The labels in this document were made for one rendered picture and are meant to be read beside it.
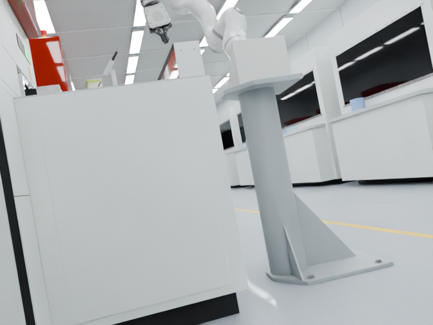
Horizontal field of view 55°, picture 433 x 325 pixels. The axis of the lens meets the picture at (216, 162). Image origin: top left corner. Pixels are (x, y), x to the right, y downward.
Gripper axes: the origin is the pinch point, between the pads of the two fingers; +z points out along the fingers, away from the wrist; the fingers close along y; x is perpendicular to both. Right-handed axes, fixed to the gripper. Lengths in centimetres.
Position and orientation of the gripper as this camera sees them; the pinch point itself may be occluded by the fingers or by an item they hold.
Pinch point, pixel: (165, 38)
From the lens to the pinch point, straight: 196.2
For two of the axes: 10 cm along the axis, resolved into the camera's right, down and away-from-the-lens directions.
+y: 8.9, -3.7, 2.5
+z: 3.7, 9.3, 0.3
